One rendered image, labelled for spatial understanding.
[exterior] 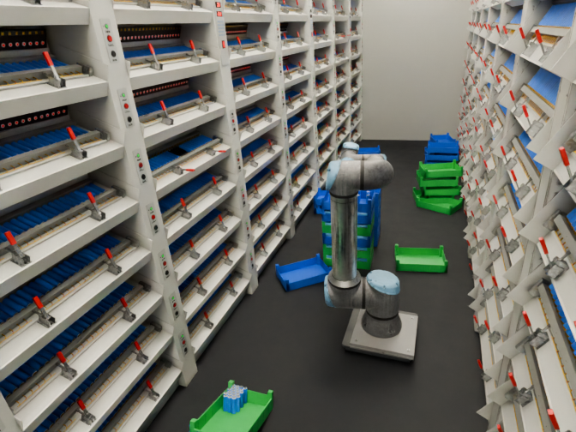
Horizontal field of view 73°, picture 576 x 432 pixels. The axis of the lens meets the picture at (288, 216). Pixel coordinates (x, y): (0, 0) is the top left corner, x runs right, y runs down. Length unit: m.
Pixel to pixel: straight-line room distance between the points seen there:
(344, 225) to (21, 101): 1.13
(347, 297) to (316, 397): 0.44
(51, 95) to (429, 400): 1.70
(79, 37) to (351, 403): 1.63
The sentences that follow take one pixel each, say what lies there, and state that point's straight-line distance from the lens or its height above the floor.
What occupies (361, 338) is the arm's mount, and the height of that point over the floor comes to 0.09.
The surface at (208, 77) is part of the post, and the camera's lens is 1.99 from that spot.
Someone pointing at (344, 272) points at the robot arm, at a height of 0.42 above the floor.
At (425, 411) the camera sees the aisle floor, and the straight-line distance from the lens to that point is 1.82.
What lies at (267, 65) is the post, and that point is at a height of 1.22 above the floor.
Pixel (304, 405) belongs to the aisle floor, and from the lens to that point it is 1.80.
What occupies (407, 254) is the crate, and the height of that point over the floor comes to 0.01.
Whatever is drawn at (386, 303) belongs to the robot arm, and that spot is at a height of 0.26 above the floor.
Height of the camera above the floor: 1.40
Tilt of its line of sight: 25 degrees down
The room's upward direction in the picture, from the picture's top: 5 degrees counter-clockwise
